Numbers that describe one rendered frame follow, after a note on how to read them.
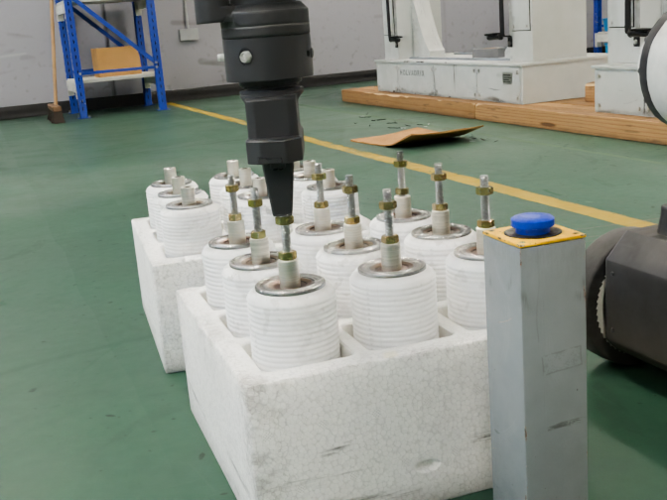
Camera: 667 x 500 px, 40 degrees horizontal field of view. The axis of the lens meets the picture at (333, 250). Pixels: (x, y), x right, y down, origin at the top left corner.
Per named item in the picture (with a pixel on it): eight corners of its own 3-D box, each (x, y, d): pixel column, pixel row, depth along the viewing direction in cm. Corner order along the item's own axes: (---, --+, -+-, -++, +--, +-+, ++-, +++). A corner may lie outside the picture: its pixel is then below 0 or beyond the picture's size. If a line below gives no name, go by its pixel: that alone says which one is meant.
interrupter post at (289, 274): (292, 284, 99) (290, 254, 98) (306, 288, 97) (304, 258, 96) (274, 289, 98) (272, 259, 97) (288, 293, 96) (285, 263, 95)
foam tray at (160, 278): (331, 278, 191) (324, 193, 186) (397, 333, 154) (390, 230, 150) (143, 308, 181) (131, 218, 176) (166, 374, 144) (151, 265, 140)
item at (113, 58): (136, 72, 679) (132, 45, 674) (142, 73, 656) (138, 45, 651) (93, 76, 668) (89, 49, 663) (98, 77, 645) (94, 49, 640)
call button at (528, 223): (540, 230, 88) (539, 209, 88) (563, 238, 85) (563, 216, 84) (503, 236, 87) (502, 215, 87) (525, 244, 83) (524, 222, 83)
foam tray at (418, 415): (438, 358, 142) (432, 246, 137) (586, 464, 106) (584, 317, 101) (190, 410, 130) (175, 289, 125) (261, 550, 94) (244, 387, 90)
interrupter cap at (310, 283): (296, 275, 103) (296, 269, 102) (339, 286, 97) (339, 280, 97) (241, 291, 98) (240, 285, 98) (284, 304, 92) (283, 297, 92)
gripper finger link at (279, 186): (267, 215, 95) (261, 157, 93) (298, 213, 95) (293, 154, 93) (266, 218, 93) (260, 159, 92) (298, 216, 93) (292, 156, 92)
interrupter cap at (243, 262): (246, 277, 103) (246, 271, 103) (218, 265, 110) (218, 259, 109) (305, 264, 107) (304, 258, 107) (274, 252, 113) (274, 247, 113)
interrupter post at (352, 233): (342, 252, 111) (340, 225, 110) (346, 247, 113) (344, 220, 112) (361, 251, 110) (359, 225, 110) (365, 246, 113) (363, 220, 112)
